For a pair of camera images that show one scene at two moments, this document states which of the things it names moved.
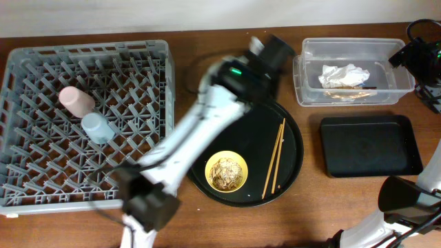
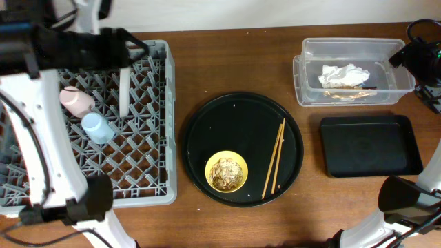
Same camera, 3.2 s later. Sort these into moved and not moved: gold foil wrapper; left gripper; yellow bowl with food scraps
Moved: left gripper
Not moved: gold foil wrapper; yellow bowl with food scraps
